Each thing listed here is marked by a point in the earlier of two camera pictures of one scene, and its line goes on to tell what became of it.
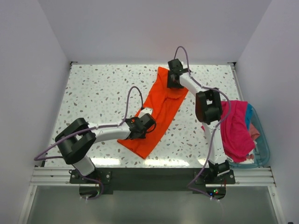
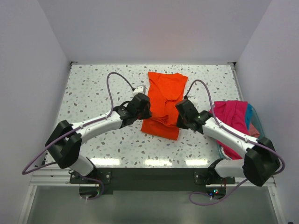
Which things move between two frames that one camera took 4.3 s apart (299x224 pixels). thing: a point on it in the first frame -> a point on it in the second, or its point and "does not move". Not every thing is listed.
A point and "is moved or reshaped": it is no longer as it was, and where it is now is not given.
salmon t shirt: (254, 133) does not move
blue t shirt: (248, 111) does not move
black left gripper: (143, 136) -> (147, 114)
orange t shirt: (165, 102) is moved or reshaped
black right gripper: (169, 83) -> (179, 124)
